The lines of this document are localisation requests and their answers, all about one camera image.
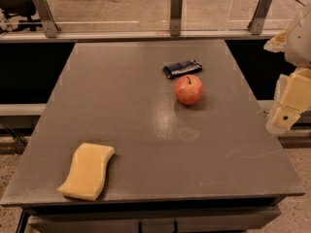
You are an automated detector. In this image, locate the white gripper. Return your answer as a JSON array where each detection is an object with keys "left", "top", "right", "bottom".
[{"left": 263, "top": 3, "right": 311, "bottom": 134}]

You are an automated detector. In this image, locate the red apple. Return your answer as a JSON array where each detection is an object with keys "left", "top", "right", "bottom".
[{"left": 175, "top": 75, "right": 203, "bottom": 105}]

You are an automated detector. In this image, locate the yellow sponge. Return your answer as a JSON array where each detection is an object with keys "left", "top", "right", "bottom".
[{"left": 57, "top": 143, "right": 115, "bottom": 201}]

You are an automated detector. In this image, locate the dark blue snack wrapper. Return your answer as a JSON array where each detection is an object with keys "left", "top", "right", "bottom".
[{"left": 162, "top": 60, "right": 202, "bottom": 80}]

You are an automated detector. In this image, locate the black office chair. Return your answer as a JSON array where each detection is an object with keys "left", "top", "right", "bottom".
[{"left": 0, "top": 0, "right": 42, "bottom": 32}]

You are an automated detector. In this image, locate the right metal bracket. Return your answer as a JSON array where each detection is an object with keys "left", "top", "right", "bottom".
[{"left": 248, "top": 0, "right": 273, "bottom": 35}]

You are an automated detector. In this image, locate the metal bracket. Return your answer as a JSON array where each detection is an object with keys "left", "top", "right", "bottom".
[
  {"left": 169, "top": 0, "right": 183, "bottom": 36},
  {"left": 248, "top": 0, "right": 273, "bottom": 35},
  {"left": 32, "top": 0, "right": 60, "bottom": 38}
]

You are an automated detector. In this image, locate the middle metal bracket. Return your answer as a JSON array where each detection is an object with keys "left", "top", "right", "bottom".
[{"left": 169, "top": 0, "right": 183, "bottom": 36}]

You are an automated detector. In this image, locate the left metal bracket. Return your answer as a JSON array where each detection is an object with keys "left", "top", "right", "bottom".
[{"left": 32, "top": 0, "right": 60, "bottom": 38}]

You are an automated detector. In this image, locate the metal rail frame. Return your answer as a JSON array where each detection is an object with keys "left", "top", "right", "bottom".
[{"left": 0, "top": 29, "right": 280, "bottom": 43}]

